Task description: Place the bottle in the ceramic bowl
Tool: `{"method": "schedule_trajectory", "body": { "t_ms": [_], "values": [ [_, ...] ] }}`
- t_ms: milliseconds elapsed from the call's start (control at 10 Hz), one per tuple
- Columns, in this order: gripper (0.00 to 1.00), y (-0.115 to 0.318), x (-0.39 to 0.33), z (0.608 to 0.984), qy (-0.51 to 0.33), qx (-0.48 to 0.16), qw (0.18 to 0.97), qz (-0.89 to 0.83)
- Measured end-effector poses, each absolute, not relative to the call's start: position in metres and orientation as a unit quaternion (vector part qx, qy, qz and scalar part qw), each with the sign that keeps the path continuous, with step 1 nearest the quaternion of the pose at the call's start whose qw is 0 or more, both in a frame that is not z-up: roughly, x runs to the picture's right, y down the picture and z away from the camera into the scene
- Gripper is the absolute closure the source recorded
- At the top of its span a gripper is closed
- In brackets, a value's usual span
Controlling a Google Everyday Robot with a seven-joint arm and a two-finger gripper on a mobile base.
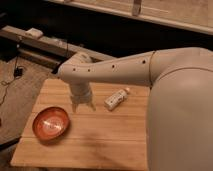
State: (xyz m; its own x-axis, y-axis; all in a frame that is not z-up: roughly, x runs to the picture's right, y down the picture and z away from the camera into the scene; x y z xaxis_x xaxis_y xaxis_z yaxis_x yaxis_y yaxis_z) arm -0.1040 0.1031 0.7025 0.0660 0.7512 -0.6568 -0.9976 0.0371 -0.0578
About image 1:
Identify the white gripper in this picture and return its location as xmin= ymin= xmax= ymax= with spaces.
xmin=69 ymin=83 xmax=96 ymax=113

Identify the small white bottle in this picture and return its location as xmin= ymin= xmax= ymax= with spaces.
xmin=104 ymin=87 xmax=130 ymax=111

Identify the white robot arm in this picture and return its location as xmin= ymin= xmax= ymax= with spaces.
xmin=58 ymin=47 xmax=213 ymax=171

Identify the orange ceramic bowl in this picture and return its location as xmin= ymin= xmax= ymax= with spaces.
xmin=32 ymin=107 xmax=70 ymax=141

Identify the wooden board table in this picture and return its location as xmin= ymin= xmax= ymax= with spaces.
xmin=11 ymin=79 xmax=149 ymax=171

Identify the long wooden beam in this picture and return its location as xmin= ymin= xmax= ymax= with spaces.
xmin=0 ymin=25 xmax=113 ymax=61

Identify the black power adapter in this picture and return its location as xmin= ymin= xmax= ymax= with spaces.
xmin=13 ymin=67 xmax=23 ymax=78

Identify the white box on ledge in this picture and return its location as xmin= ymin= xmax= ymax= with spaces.
xmin=25 ymin=28 xmax=43 ymax=38

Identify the black cable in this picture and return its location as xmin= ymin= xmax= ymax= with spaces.
xmin=0 ymin=39 xmax=22 ymax=107

